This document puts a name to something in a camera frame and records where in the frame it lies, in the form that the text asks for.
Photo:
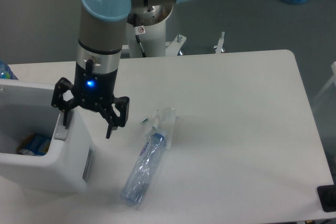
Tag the white push-button trash can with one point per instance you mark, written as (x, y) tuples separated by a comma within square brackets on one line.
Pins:
[(26, 110)]

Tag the blue bottle behind trash can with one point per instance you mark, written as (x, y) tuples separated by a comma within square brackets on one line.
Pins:
[(6, 72)]

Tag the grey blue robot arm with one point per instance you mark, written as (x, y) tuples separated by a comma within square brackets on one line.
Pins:
[(103, 24)]

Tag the metal table clamp bolt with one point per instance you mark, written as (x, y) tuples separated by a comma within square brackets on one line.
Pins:
[(219, 48)]

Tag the blue packet inside trash can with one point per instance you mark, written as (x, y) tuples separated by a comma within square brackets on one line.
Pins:
[(34, 145)]

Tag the white object at right edge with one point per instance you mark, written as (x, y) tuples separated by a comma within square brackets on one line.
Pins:
[(326, 91)]

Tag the clear plastic water bottle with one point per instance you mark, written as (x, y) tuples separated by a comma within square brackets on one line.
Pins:
[(144, 168)]

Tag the crumpled white plastic wrapper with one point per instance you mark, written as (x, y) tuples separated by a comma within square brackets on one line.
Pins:
[(161, 121)]

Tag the black device at table edge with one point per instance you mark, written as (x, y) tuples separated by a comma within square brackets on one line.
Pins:
[(326, 195)]

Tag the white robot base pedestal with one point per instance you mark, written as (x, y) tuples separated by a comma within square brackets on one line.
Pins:
[(146, 33)]

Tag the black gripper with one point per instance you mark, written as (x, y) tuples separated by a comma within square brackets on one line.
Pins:
[(93, 92)]

